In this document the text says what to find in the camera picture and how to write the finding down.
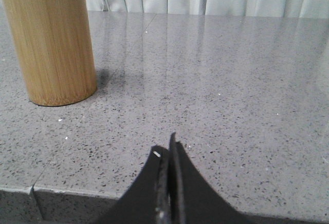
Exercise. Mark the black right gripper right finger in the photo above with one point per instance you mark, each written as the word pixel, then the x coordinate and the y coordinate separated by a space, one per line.
pixel 192 199

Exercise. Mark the bamboo cylinder holder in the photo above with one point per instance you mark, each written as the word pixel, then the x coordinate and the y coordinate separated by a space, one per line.
pixel 53 45

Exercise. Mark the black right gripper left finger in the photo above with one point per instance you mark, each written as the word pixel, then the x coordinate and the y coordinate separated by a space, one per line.
pixel 147 199

